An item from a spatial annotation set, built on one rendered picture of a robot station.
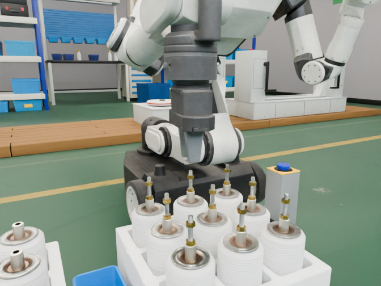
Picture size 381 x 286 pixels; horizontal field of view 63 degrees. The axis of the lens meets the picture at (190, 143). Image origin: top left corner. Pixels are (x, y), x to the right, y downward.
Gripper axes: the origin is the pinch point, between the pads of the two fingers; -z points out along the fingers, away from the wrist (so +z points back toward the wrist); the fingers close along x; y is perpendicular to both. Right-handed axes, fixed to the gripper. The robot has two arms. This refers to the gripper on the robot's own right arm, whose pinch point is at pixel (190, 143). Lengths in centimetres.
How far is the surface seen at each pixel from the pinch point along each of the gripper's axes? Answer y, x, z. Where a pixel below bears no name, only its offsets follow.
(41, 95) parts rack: -86, -462, -27
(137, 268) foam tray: -9.0, -9.9, -30.1
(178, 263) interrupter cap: -2.7, 1.4, -22.6
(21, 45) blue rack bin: -105, -461, 45
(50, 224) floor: -35, -74, -48
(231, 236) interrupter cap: 10.7, -4.1, -22.6
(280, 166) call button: 35.8, -24.1, -15.2
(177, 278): -3.4, 3.2, -24.3
